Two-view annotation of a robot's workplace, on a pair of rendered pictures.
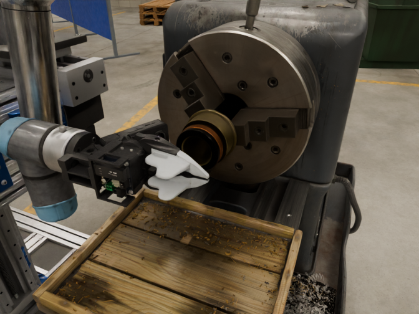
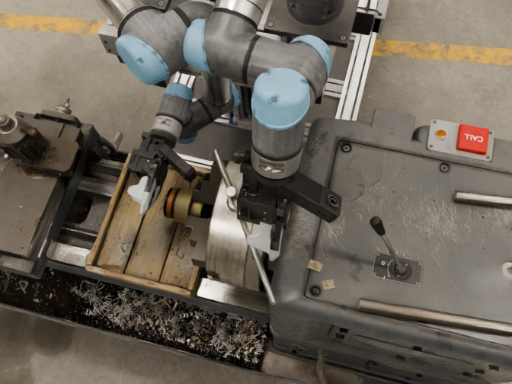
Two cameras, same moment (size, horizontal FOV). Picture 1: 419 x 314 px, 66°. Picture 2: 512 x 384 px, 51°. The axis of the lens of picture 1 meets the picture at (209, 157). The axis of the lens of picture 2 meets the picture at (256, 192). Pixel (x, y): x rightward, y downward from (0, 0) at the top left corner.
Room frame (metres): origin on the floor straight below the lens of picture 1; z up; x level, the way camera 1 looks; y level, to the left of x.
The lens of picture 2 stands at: (0.65, -0.50, 2.29)
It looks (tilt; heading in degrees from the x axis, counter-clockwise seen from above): 67 degrees down; 89
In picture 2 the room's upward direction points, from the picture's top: 7 degrees counter-clockwise
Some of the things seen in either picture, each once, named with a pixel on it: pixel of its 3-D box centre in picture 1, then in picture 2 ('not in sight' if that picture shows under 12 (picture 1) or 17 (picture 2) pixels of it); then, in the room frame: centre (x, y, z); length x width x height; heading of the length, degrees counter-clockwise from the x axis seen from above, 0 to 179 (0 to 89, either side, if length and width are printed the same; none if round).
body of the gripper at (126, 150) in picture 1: (110, 163); (152, 157); (0.42, 0.15, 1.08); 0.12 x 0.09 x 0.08; 67
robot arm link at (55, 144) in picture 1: (72, 149); (165, 130); (0.45, 0.22, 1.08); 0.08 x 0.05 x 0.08; 157
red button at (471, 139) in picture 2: not in sight; (472, 139); (1.13, -0.02, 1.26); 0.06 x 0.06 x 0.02; 67
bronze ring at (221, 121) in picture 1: (207, 138); (187, 206); (0.49, 0.00, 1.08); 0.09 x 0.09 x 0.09; 67
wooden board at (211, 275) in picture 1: (182, 266); (159, 222); (0.38, 0.05, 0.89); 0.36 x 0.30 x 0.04; 67
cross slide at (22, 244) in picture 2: not in sight; (31, 180); (0.05, 0.21, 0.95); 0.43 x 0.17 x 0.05; 67
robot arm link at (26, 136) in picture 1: (36, 143); (175, 106); (0.48, 0.29, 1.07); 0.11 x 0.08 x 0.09; 67
